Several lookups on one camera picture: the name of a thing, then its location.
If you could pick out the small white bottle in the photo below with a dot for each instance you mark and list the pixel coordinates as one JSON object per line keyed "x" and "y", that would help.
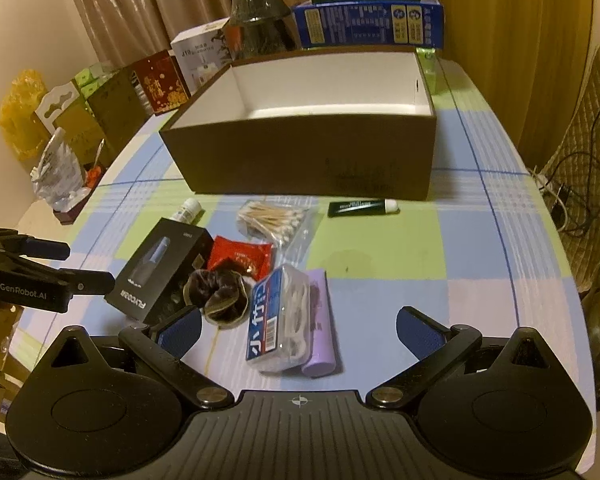
{"x": 187, "y": 211}

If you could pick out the checkered cloth desktop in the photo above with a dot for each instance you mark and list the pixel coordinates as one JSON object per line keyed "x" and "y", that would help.
{"x": 480, "y": 260}

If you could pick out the red and gold box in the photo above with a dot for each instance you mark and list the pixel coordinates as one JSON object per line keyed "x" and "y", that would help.
{"x": 160, "y": 82}

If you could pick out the purple cylinder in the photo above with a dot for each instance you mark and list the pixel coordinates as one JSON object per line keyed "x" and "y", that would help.
{"x": 322, "y": 350}

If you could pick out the dark green tube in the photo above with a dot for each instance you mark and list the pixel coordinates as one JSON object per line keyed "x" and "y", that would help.
{"x": 355, "y": 208}

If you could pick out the plain brown cardboard carton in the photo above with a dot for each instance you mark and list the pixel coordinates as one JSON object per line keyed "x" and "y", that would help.
{"x": 120, "y": 110}

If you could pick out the red snack packet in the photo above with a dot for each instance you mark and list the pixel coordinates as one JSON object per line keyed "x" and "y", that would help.
{"x": 240, "y": 257}

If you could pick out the brown cardboard box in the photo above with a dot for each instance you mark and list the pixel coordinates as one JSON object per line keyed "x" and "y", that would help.
{"x": 305, "y": 160}

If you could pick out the quilted beige chair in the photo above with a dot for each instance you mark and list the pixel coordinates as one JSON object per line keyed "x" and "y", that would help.
{"x": 595, "y": 125}

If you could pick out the dark glass jar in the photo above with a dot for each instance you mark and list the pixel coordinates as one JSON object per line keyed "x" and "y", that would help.
{"x": 257, "y": 20}

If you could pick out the clear floss pick box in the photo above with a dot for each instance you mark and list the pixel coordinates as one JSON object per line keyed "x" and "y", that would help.
{"x": 277, "y": 320}

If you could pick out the beige curtains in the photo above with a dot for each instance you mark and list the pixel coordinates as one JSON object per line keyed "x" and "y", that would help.
{"x": 130, "y": 5}

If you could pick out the blue printed carton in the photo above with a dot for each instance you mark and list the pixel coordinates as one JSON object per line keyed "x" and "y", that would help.
{"x": 370, "y": 22}

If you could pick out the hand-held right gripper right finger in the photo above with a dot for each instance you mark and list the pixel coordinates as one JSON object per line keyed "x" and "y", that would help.
{"x": 419, "y": 329}

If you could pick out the bag of cotton swabs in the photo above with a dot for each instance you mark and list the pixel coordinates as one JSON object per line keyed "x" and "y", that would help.
{"x": 270, "y": 220}

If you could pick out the yellow plastic bag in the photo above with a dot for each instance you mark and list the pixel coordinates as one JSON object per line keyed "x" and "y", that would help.
{"x": 20, "y": 115}

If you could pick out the black product box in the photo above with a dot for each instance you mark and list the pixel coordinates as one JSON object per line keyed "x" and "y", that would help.
{"x": 150, "y": 265}

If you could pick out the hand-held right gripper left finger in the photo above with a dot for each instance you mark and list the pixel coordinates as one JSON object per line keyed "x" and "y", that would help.
{"x": 185, "y": 329}

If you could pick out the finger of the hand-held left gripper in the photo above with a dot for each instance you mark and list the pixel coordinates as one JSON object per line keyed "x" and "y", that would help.
{"x": 92, "y": 281}
{"x": 35, "y": 249}

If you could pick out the green tissue packs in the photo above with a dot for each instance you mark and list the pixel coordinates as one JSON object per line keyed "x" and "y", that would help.
{"x": 92, "y": 77}

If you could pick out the crumpled white plastic bag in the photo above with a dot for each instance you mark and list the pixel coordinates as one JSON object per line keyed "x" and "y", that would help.
{"x": 57, "y": 170}

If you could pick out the white printed box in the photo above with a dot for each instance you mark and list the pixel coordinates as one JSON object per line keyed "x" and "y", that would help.
{"x": 200, "y": 60}

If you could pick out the brown hair scrunchie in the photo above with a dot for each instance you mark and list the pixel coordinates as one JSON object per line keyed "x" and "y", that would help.
{"x": 220, "y": 292}

